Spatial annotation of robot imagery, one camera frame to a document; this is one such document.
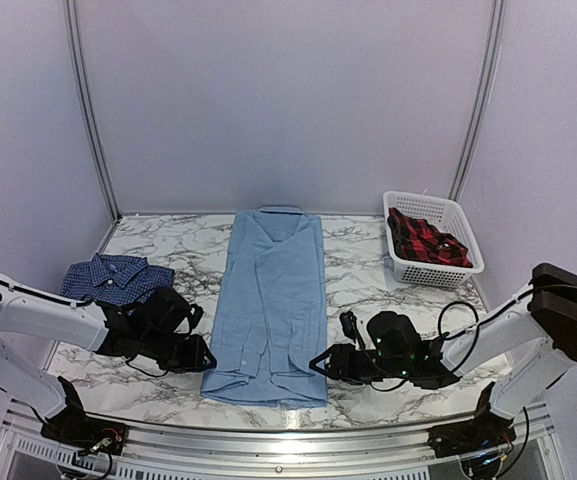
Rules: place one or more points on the red black plaid shirt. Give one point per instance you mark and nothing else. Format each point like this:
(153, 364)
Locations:
(419, 241)

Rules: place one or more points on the aluminium corner post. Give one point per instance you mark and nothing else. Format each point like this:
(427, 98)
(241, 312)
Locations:
(76, 47)
(492, 47)

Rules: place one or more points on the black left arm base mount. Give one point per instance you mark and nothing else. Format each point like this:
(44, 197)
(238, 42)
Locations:
(73, 426)

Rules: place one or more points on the white plastic laundry basket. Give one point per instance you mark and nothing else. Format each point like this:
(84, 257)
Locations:
(447, 216)

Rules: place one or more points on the aluminium corner post left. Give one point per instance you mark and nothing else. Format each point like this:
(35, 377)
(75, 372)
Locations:
(76, 47)

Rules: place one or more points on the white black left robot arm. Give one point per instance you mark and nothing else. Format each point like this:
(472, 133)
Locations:
(28, 311)

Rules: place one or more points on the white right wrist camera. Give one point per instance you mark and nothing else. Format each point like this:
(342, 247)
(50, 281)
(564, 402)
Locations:
(348, 322)

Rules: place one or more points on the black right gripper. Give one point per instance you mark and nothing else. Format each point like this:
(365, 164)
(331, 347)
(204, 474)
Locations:
(342, 354)

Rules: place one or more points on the navy checked folded shirt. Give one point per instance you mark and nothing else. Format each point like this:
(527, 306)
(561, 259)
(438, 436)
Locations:
(115, 279)

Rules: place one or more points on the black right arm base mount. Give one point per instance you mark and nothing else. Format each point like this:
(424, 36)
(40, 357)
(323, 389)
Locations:
(485, 430)

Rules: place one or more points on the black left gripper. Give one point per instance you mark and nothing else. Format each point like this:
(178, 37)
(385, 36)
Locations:
(195, 360)

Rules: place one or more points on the aluminium corner post right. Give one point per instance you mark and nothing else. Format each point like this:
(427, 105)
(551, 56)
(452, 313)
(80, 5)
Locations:
(492, 47)

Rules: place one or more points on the light blue long sleeve shirt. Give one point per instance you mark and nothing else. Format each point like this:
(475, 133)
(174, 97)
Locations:
(270, 320)

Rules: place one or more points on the aluminium front frame rail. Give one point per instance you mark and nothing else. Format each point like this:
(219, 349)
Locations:
(159, 451)

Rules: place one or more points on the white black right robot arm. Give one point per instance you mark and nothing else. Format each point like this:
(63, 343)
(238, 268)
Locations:
(542, 314)

